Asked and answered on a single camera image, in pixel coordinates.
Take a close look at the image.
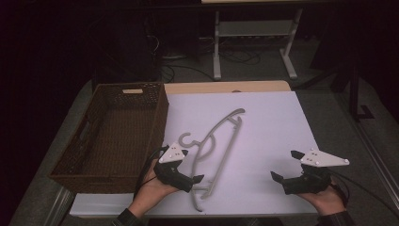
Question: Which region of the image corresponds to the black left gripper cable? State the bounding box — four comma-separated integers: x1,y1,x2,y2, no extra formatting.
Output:
133,145,170,201

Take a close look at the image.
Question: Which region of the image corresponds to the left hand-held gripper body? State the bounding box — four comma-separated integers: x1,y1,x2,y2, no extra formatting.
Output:
152,141,195,193

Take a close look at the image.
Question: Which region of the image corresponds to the person's left hand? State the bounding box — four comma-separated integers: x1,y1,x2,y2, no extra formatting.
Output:
127,158,180,218

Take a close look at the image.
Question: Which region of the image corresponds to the person's right hand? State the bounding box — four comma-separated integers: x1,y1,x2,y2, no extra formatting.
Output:
296,179,347,218

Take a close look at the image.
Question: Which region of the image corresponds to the white metal desk frame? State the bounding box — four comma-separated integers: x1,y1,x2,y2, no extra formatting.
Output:
212,8,304,82

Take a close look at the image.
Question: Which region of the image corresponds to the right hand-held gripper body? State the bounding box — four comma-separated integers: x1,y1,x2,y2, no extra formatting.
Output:
281,148,351,196

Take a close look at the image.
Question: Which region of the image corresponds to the grey plastic clothes hanger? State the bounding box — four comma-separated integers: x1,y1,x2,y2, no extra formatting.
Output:
178,107,247,213

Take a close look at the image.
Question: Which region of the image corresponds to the black floor cable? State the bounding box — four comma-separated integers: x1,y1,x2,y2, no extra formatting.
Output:
160,55,215,83
218,48,262,66

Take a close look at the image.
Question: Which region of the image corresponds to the dark metal stand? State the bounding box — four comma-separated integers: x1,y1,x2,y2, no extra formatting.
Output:
295,56,376,122

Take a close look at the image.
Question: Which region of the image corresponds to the brown woven basket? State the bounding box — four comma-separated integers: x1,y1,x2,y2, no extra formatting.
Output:
47,82,170,195

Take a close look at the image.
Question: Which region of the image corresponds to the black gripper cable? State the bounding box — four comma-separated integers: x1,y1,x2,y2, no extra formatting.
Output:
133,145,170,201
327,170,399,218

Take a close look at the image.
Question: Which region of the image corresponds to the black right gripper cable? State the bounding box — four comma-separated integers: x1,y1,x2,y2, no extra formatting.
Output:
327,170,399,218

